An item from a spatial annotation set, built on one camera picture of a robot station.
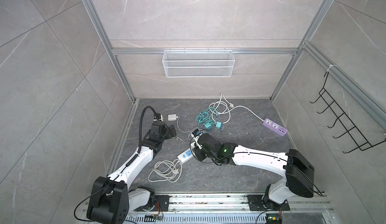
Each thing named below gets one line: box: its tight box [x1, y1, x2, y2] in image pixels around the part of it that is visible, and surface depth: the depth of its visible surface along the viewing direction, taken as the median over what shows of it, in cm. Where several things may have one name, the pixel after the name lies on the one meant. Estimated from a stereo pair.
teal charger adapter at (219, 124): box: [215, 121, 223, 129], surface depth 103 cm
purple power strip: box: [262, 118, 288, 137], surface depth 103 cm
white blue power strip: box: [176, 148, 194, 165], surface depth 88 cm
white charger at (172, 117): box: [167, 114, 177, 122], surface depth 109 cm
